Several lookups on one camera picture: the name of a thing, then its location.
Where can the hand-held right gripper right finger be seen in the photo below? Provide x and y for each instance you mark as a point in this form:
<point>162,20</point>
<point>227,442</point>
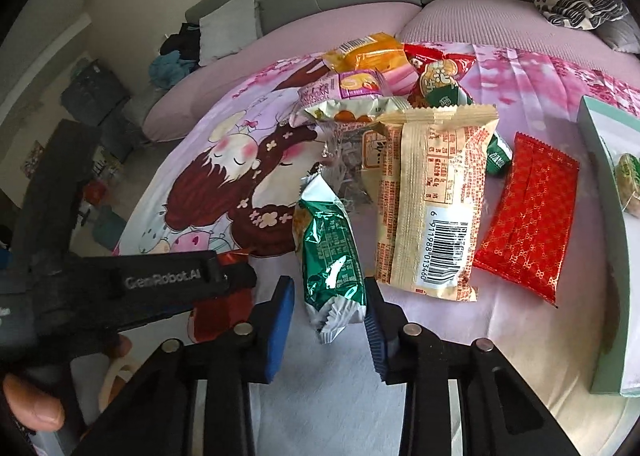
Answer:
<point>376,343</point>

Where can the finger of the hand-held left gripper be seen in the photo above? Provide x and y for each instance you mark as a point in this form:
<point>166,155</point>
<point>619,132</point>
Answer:
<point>165,281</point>

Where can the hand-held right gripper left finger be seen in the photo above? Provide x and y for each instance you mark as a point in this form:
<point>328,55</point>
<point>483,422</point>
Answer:
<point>279,336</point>

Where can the red white-striped snack packet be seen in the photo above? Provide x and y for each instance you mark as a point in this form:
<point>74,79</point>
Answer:
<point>220,311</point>

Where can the green foil biscuit packet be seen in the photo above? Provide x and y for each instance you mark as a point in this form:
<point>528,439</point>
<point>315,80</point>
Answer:
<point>327,246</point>

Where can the long beige snack packet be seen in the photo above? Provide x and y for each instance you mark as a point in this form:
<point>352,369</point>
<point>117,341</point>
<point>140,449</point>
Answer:
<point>415,216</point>

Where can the mint green cardboard box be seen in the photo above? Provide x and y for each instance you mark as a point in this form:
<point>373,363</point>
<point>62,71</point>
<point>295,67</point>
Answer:
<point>607,216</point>

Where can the person's left hand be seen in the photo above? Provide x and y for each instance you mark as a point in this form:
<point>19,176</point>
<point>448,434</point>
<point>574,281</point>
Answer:
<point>30,406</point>

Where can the teal bag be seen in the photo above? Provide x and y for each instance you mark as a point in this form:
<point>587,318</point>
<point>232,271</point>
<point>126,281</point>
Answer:
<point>107,228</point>

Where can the pink printed cartoon blanket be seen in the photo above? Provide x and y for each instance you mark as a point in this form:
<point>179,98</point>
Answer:
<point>210,176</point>

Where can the dark grey storage box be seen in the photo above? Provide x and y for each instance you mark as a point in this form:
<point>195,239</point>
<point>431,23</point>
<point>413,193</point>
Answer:
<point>92,91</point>

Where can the teal cloth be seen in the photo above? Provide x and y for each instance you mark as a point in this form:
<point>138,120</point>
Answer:
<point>167,68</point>

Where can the red gold-patterned snack packet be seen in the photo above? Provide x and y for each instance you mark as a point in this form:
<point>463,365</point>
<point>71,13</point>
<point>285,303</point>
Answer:
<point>525,221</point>

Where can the dark clothes pile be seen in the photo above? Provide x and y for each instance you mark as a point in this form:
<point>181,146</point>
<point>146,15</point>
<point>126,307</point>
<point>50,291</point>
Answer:
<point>182,43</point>

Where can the light grey cushion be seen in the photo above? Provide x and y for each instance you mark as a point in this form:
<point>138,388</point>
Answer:
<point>230,28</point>

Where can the pink purple snack packet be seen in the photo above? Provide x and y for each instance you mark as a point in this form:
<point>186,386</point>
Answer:
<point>355,83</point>

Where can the red snack packet green label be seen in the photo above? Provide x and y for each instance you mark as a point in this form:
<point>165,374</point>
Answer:
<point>440,81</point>

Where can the pink quilted sofa cover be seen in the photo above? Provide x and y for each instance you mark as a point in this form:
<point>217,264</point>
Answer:
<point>310,36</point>

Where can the orange snack packet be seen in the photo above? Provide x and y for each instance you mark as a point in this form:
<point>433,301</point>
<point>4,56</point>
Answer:
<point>372,53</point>

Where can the grey pillow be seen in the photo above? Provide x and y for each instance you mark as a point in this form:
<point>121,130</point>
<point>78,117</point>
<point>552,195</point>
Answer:
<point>625,33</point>

